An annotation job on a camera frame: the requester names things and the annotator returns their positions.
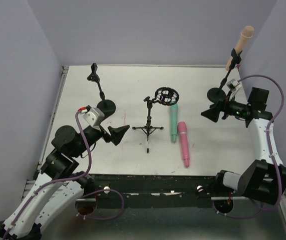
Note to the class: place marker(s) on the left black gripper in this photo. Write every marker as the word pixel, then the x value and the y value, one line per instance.
pixel 106 135

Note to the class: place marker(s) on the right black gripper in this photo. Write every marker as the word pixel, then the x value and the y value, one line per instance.
pixel 223 110

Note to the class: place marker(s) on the black clip mic stand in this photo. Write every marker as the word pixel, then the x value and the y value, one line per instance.
pixel 223 82

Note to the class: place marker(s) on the black tripod shock-mount stand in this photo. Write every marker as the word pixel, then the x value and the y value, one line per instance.
pixel 165 96

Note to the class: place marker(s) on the peach microphone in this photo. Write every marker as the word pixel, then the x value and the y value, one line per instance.
pixel 245 35

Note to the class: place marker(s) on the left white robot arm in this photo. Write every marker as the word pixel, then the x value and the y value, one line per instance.
pixel 57 185

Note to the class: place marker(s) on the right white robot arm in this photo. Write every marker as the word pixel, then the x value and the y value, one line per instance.
pixel 265 179

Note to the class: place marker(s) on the black round-base mic stand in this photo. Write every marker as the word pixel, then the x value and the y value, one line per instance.
pixel 107 106

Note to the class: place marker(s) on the pink microphone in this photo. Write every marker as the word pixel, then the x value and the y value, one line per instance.
pixel 182 129

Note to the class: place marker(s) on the green microphone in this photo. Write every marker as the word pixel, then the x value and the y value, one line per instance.
pixel 173 122

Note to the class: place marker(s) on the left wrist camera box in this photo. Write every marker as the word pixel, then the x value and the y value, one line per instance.
pixel 94 116

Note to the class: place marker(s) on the black front mounting rail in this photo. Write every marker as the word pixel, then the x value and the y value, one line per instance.
pixel 112 191

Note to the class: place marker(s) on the aluminium frame left rail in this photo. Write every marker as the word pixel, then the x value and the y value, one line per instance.
pixel 46 142

